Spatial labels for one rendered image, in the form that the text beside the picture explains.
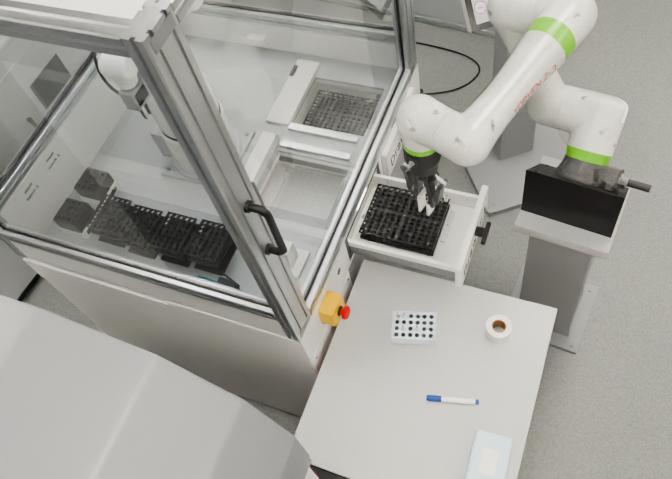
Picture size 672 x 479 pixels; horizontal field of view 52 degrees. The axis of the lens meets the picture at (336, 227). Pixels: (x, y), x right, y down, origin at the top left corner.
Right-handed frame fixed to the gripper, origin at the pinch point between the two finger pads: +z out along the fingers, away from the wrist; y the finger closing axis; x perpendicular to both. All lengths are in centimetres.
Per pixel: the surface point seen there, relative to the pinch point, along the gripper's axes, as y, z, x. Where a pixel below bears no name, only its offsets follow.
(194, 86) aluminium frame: -9, -83, -46
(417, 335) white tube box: 12.3, 24.2, -25.7
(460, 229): 6.5, 17.9, 7.1
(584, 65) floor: -17, 99, 163
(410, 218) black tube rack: -5.6, 11.6, -0.4
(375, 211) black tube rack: -16.3, 12.7, -3.0
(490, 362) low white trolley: 32.8, 26.1, -21.0
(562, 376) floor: 45, 102, 16
